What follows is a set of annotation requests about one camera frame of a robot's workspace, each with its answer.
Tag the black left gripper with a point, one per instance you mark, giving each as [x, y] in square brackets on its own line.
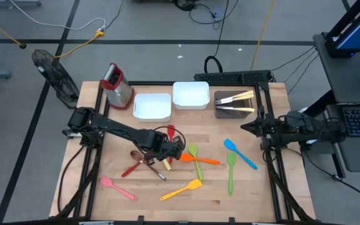
[173, 146]

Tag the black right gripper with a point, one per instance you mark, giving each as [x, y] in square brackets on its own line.
[270, 127]

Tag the orange silicone spatula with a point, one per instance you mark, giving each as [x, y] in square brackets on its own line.
[189, 158]

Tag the brown wooden spoon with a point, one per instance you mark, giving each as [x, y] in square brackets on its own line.
[135, 154]

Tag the blue silicone spatula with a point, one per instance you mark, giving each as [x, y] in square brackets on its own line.
[229, 144]

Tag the red silicone spatula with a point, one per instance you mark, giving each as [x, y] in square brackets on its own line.
[171, 129]

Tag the red silicone spoon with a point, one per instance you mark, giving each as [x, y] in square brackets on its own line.
[130, 170]

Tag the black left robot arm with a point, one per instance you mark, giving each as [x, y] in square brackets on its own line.
[120, 131]

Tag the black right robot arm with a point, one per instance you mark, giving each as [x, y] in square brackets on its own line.
[311, 128]

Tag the lime green silicone spoon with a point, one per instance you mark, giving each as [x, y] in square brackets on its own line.
[193, 149]

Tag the green silicone spatula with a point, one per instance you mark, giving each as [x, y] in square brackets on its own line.
[231, 157]

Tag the yellow silicone spatula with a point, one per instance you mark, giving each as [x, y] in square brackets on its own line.
[195, 184]

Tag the white plastic bin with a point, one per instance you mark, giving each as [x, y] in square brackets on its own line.
[189, 93]
[152, 109]

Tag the black perforated box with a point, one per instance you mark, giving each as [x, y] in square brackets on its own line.
[230, 76]

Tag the pink silicone spatula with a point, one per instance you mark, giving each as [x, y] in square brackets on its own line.
[106, 182]

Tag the black table clamp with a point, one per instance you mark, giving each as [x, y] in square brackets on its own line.
[141, 219]
[231, 220]

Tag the red and steel box grater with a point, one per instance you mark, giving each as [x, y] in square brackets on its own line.
[119, 93]

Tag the grey desk top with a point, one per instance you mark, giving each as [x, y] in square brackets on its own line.
[339, 72]

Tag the black floor fan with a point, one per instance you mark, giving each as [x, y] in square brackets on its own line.
[56, 78]

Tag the black aluminium table frame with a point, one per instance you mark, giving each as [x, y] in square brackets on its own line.
[155, 83]

